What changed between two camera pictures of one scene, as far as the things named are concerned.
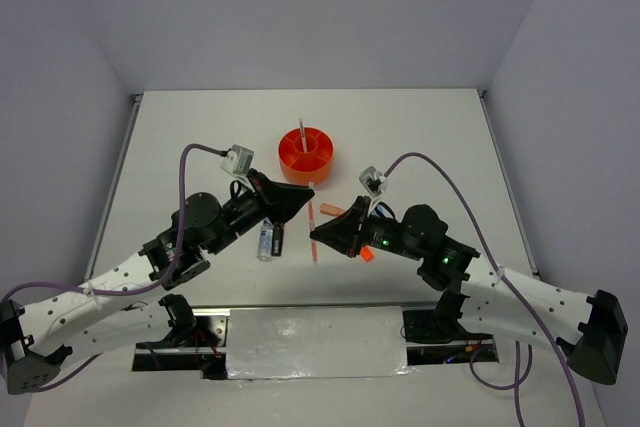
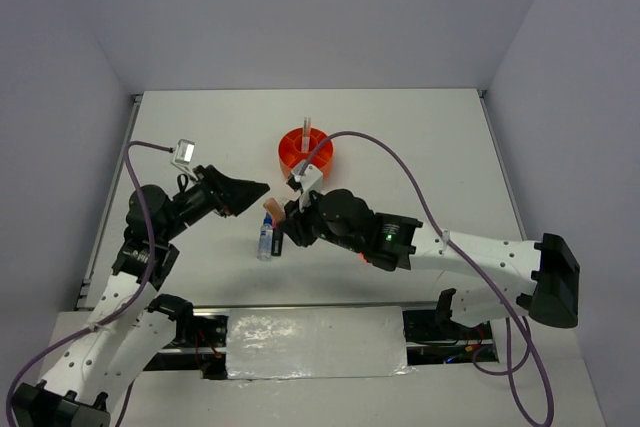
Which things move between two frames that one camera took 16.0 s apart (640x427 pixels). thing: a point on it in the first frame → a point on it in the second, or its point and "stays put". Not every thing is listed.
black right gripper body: x=361 y=233 → x=309 y=224
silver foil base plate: x=268 y=343 stays put
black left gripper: x=279 y=201 → x=227 y=195
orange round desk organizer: x=305 y=155 stays put
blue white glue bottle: x=266 y=241 stays put
